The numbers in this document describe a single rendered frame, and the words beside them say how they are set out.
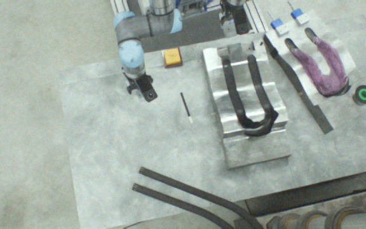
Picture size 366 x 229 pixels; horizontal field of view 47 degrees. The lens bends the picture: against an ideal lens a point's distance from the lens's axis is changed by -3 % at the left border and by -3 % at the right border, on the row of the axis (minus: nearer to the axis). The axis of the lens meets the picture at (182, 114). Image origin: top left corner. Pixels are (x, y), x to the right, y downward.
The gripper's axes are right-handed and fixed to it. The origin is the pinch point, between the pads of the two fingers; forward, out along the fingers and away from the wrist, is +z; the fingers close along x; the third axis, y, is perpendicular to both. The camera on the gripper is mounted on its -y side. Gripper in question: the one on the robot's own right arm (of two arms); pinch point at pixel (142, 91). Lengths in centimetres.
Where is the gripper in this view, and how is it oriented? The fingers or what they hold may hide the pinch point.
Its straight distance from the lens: 167.0
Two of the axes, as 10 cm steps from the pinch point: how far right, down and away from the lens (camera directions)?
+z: -0.2, 2.6, 9.7
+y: -5.0, -8.4, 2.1
